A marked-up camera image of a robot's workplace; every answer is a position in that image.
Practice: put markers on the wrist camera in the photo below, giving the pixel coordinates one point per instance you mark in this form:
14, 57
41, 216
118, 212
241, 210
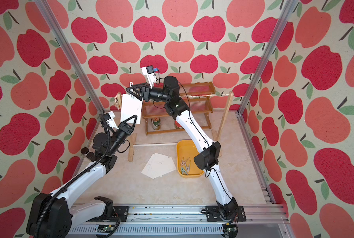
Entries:
150, 73
109, 119

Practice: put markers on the wooden string stand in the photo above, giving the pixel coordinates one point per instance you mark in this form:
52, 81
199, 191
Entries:
216, 134

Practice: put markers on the yellow plastic tray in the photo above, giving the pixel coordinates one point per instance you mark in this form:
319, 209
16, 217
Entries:
187, 148

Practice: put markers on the aluminium frame post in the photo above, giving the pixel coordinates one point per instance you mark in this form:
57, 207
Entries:
270, 47
51, 20

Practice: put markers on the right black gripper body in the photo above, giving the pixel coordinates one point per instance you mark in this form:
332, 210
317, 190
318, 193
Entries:
151, 95

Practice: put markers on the red lid tin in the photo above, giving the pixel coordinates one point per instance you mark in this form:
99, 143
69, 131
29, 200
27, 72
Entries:
177, 125

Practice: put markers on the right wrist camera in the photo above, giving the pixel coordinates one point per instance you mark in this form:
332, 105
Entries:
150, 73

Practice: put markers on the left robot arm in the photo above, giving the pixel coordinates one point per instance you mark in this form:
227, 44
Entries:
54, 214

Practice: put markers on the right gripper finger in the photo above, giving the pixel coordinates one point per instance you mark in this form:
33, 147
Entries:
136, 92
139, 86

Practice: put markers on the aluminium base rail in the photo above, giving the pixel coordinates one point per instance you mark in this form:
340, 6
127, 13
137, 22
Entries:
184, 220

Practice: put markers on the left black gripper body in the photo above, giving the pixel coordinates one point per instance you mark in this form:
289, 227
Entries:
123, 132

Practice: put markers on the wooden shelf rack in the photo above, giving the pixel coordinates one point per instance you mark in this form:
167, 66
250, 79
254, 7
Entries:
200, 109

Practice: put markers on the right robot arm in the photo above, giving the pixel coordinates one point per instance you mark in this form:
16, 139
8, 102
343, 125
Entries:
207, 159

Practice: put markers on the left aluminium frame post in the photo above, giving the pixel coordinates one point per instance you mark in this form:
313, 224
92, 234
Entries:
51, 20

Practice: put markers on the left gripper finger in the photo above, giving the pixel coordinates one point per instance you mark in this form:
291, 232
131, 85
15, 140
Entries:
125, 122
132, 121

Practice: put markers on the white postcard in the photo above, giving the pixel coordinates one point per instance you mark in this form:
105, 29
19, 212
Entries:
147, 169
168, 165
131, 106
154, 163

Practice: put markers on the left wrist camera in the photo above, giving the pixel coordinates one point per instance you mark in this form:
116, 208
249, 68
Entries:
109, 119

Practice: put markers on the right aluminium frame post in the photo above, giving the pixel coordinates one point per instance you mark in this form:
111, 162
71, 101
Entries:
270, 47

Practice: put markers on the green label can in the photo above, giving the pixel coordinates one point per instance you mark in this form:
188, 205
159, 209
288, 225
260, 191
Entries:
156, 122

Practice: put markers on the pink clothespin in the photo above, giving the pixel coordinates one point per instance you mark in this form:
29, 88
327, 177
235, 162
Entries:
183, 162

